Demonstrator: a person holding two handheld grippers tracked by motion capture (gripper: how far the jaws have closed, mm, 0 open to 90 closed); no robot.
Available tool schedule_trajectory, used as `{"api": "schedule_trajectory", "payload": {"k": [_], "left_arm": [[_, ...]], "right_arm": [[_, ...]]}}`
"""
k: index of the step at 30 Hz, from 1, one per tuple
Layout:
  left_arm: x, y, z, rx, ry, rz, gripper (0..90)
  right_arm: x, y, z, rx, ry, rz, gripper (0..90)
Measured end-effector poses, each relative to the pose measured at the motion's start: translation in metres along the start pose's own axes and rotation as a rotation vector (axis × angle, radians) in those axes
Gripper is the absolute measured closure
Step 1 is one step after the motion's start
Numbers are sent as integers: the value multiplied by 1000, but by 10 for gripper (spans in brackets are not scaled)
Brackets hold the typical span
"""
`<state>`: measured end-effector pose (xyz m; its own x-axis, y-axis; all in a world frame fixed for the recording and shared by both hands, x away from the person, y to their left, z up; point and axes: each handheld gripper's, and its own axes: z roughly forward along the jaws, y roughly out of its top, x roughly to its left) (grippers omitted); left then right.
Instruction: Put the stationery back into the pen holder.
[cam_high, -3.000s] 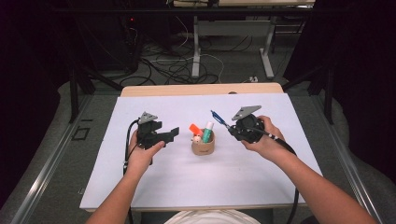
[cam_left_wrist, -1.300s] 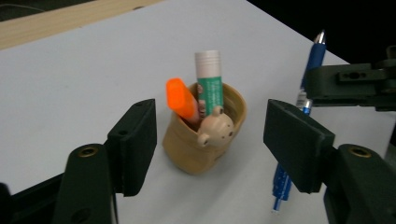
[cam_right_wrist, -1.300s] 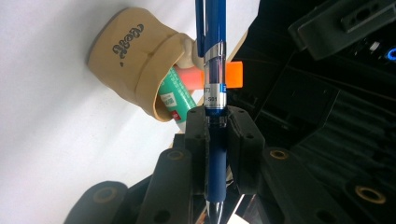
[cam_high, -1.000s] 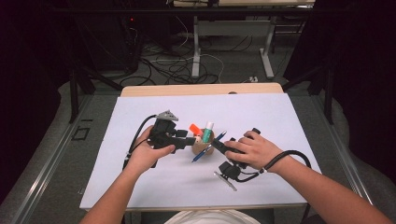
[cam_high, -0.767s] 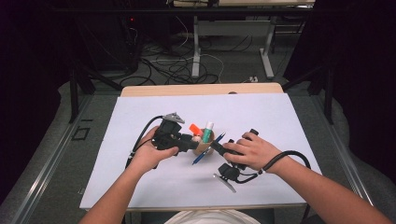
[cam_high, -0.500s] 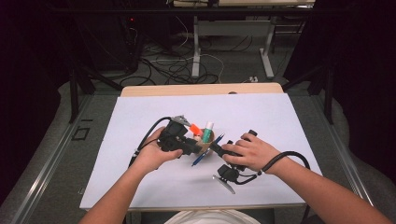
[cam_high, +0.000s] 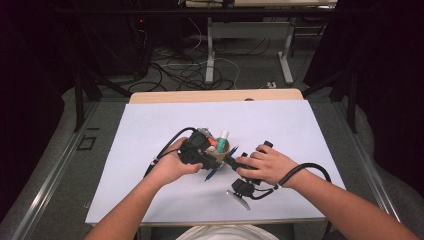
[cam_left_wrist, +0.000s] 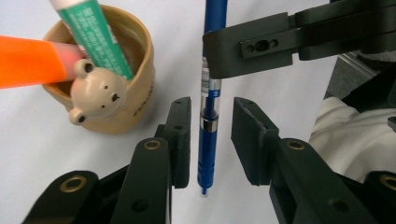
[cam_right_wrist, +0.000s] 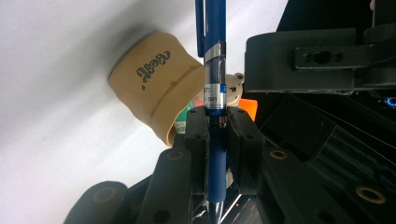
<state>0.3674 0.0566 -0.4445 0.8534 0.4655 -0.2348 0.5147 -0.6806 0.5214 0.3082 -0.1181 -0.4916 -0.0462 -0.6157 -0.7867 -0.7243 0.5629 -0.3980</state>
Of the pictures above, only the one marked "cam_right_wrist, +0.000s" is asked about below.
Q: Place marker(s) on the blue pen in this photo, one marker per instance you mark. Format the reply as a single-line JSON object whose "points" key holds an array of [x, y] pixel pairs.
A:
{"points": [[216, 31]]}

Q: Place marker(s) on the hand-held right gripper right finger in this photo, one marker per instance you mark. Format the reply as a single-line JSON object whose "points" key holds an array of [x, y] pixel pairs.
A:
{"points": [[244, 149]]}

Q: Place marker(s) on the white green glue stick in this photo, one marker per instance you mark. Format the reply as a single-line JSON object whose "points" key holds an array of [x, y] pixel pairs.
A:
{"points": [[182, 119]]}

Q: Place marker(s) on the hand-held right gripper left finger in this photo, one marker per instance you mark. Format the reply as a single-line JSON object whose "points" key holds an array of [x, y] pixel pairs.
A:
{"points": [[197, 146]]}

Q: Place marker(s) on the white table sheet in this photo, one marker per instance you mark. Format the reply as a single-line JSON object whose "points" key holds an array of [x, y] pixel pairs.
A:
{"points": [[46, 124]]}

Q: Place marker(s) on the tan fabric pouch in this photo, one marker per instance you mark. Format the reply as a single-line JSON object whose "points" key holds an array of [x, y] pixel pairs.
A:
{"points": [[140, 93]]}

